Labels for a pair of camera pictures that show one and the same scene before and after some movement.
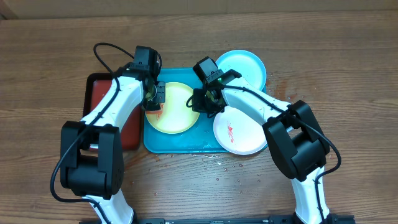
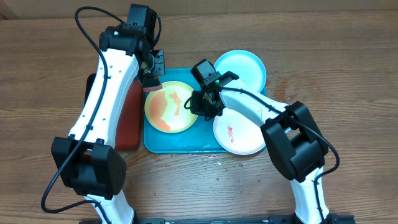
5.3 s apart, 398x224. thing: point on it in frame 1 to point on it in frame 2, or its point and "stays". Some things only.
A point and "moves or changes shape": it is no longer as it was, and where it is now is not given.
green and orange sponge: (153, 107) moves or changes shape
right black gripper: (201, 107) stays
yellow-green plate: (176, 116) stays
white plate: (238, 132) stays
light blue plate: (247, 64) stays
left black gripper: (160, 96) to (161, 68)
